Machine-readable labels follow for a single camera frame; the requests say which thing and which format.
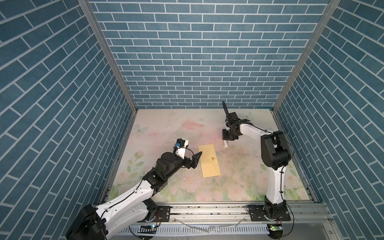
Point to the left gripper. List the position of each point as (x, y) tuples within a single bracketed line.
[(194, 163)]

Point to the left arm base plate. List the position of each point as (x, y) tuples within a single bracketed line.
[(162, 213)]

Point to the yellow envelope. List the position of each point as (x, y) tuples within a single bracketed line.
[(209, 161)]

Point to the left corner aluminium post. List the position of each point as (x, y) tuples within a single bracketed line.
[(92, 20)]

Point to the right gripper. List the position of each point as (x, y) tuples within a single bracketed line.
[(224, 136)]

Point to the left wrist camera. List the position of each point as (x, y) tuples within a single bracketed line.
[(180, 147)]

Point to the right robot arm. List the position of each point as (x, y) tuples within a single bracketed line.
[(275, 154)]

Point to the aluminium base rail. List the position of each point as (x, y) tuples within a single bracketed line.
[(233, 212)]

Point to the corner aluminium post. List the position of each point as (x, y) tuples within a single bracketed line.
[(318, 30), (92, 20)]

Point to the right corner aluminium post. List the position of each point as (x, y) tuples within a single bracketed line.
[(318, 30)]

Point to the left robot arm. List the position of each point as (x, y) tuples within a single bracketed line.
[(135, 205)]

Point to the white slotted cable duct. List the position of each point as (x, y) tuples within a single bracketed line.
[(182, 231)]

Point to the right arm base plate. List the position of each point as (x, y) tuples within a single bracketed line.
[(259, 213)]

